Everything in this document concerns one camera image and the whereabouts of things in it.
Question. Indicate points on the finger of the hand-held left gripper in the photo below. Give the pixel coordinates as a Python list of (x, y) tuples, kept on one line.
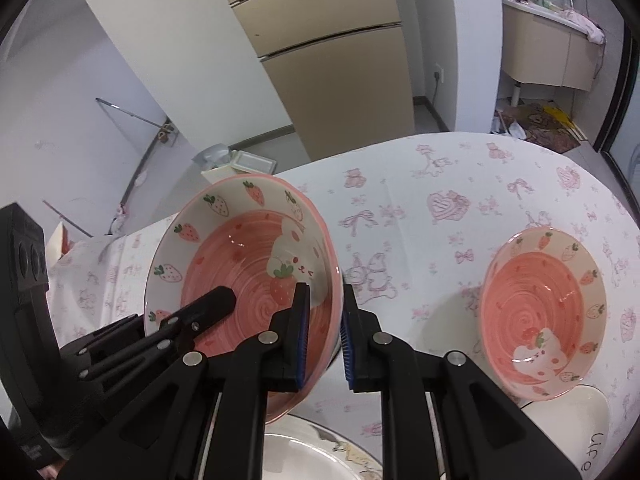
[(215, 305)]

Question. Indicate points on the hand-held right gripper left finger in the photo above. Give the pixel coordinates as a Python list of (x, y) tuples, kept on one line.
[(301, 332)]

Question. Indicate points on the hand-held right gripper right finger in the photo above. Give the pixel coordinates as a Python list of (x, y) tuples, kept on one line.
[(347, 347)]

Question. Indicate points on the pink strawberry bowl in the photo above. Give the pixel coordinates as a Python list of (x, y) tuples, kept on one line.
[(240, 240), (530, 300)]

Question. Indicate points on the white cat print plate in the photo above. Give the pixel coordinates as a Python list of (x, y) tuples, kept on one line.
[(575, 420), (300, 455)]

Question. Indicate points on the red and white carton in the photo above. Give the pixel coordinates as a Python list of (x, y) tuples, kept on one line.
[(57, 245)]

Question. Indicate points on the pink printed white tablecloth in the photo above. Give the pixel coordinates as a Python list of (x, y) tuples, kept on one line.
[(425, 260)]

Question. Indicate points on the white foam box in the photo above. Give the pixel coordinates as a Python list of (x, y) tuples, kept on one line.
[(252, 162)]

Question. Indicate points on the grey plastic bag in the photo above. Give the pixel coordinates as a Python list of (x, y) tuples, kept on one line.
[(212, 155)]

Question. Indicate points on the metal pole rack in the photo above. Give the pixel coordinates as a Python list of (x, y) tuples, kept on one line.
[(130, 111)]

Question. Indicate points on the beige refrigerator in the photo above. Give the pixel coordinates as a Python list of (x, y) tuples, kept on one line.
[(325, 85)]

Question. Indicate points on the patterned floor mat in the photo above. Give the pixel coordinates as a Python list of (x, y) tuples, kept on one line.
[(545, 132)]

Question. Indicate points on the yellow plastic item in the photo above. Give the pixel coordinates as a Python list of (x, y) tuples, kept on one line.
[(559, 114)]

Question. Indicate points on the beige sink cabinet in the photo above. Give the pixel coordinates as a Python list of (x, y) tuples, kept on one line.
[(540, 45)]

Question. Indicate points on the pink towel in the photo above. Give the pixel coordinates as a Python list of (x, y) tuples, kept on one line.
[(587, 27)]

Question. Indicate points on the white wall outlet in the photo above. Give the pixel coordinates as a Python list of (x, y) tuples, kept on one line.
[(439, 74)]

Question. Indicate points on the black door frame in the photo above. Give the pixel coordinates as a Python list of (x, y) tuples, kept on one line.
[(617, 90)]

